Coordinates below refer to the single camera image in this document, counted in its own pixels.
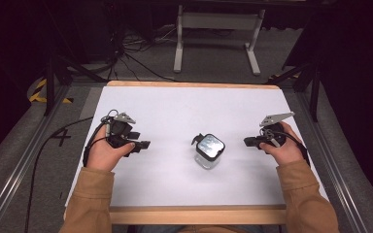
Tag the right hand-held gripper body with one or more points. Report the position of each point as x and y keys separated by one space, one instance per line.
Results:
x=273 y=131

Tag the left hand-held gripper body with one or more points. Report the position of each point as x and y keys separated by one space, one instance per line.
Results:
x=118 y=129

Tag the person's right hand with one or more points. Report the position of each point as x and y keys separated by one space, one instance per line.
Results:
x=288 y=150

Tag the person's left hand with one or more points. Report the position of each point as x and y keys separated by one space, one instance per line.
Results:
x=102 y=155

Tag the clear square jar black lid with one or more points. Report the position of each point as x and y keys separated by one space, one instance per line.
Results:
x=209 y=149

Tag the black tripod stand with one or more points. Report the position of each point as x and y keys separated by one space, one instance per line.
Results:
x=50 y=81
x=314 y=84

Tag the yellow black striped floor tape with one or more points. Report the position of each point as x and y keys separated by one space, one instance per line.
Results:
x=35 y=95

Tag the aluminium floor rail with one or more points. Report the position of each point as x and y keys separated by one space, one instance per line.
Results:
x=333 y=165
x=16 y=171

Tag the white metal table frame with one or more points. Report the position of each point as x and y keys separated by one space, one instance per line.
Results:
x=218 y=21

